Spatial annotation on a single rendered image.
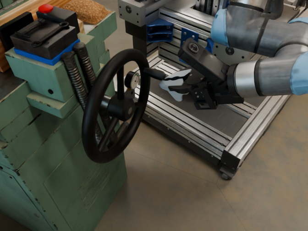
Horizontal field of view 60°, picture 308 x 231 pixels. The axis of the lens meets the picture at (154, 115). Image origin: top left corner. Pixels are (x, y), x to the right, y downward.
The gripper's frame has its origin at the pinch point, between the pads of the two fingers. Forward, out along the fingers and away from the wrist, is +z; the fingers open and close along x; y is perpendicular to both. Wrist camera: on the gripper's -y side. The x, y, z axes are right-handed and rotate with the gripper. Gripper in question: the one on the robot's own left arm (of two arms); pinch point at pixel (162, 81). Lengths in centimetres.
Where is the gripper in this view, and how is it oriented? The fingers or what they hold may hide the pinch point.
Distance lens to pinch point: 69.3
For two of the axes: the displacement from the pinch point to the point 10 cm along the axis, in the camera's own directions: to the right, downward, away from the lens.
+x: 4.5, -7.1, 5.4
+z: -7.6, 0.1, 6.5
